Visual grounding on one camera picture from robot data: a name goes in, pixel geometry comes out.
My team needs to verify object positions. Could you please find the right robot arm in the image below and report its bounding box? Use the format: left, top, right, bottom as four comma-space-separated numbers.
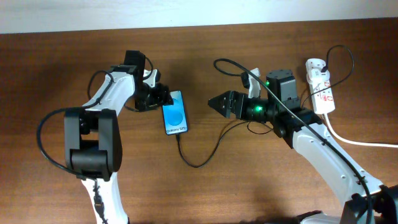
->
208, 69, 397, 223

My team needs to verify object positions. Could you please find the white USB charger plug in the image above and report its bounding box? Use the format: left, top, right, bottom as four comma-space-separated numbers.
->
307, 68, 330, 85

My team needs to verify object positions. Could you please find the blue screen smartphone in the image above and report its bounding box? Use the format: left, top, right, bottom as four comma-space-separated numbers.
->
162, 90, 188, 135

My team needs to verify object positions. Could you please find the white power strip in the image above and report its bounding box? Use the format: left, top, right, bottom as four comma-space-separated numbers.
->
305, 58, 335, 114

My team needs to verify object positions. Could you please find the black charging cable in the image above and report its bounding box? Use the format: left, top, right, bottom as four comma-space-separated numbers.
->
175, 44, 355, 169

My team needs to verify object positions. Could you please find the white power strip cord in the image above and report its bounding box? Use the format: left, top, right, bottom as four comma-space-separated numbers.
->
322, 113, 398, 149

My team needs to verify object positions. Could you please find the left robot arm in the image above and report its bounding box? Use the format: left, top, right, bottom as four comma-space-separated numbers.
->
64, 50, 173, 223

